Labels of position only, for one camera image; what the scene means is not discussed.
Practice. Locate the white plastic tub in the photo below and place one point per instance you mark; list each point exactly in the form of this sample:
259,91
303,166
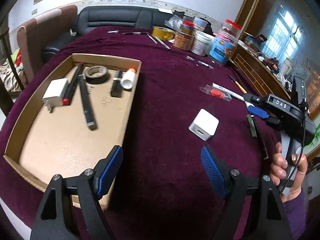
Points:
202,43

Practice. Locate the black leather sofa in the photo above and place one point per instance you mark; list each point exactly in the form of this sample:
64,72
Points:
101,16

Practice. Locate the yellow tape roll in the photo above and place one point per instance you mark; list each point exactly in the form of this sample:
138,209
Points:
162,33

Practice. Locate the yellow black pen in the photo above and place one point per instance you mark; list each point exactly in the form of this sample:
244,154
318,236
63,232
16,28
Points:
238,84

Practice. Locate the brown label jar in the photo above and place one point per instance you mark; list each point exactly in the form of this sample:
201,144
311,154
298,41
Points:
183,41

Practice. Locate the white power adapter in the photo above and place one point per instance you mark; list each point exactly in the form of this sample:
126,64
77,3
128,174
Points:
54,94

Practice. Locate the white cube charger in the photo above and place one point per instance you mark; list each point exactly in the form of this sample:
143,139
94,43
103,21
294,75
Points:
204,125

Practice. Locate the white tube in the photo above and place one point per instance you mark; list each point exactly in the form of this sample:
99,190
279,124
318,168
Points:
232,94

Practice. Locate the black slim pen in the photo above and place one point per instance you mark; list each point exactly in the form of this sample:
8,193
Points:
260,140

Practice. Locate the gold tape red blue lid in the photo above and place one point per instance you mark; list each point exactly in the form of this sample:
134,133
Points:
187,27

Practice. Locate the blue label clear jar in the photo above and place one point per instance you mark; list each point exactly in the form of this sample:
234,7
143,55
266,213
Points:
223,47

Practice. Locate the white small bottle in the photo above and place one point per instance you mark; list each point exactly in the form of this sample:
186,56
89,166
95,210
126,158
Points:
128,79

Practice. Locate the black marker red cap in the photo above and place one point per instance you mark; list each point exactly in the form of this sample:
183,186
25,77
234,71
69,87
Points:
67,98

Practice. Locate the white thin pen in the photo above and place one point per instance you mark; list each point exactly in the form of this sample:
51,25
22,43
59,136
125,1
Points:
152,39

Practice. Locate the wooden side cabinet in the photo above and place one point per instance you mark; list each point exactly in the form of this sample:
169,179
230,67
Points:
267,83

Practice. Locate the black tape roll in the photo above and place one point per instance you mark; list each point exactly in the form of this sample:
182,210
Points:
96,75

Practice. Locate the cardboard tray box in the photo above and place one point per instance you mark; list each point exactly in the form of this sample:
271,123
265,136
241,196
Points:
44,143

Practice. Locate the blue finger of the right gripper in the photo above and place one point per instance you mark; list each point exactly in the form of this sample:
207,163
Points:
258,112

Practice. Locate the red item plastic package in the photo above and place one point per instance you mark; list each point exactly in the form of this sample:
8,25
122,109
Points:
216,92

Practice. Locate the red lid clear jar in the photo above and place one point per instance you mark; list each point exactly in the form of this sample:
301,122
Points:
232,28

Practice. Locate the green lighter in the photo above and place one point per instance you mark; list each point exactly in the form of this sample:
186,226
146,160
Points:
251,126

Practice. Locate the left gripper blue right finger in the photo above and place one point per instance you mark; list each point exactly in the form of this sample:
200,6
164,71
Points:
267,218

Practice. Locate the purple tablecloth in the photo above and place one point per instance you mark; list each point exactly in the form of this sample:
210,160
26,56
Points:
162,190

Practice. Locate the black marker grey cap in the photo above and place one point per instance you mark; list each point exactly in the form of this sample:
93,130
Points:
86,104

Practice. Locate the brown armchair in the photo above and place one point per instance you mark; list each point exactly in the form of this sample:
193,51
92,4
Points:
35,34

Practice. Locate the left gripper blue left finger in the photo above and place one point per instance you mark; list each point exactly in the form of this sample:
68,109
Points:
55,218

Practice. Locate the black gold lipstick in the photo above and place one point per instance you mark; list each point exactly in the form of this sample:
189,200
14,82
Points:
116,89

